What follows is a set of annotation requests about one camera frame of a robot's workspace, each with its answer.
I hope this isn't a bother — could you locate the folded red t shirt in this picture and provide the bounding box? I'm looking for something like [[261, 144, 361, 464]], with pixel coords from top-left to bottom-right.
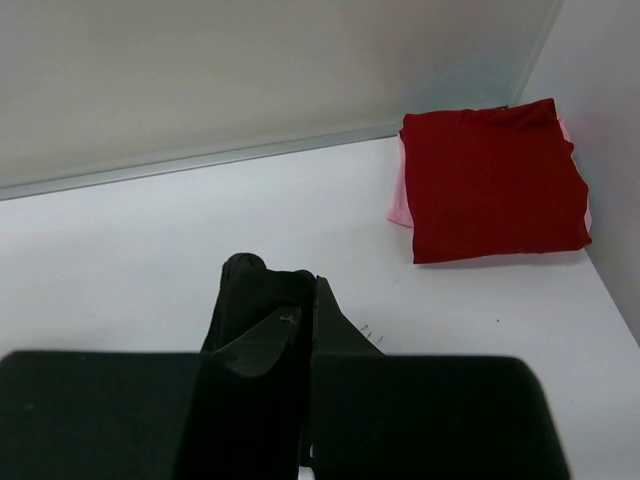
[[399, 99, 592, 264]]

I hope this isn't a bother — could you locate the black t shirt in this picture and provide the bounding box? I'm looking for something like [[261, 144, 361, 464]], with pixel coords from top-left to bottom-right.
[[201, 253, 316, 353]]

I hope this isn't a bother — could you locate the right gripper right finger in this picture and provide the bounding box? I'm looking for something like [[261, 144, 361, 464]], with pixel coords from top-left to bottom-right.
[[310, 278, 570, 479]]

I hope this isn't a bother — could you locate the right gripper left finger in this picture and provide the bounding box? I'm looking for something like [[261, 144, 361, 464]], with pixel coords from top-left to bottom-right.
[[1, 306, 305, 479]]

